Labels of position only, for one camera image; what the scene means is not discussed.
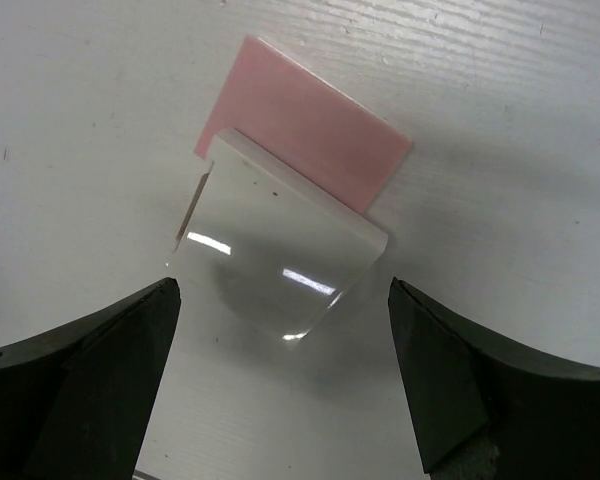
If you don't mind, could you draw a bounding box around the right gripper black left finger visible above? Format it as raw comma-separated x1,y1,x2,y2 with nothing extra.
0,278,181,479

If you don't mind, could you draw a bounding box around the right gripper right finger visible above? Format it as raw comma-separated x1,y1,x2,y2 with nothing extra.
388,279,600,479

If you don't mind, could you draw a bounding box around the white square palette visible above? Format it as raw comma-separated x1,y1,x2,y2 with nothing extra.
168,129,388,346

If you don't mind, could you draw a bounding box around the pink square palette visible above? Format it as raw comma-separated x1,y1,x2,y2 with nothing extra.
195,36,411,214

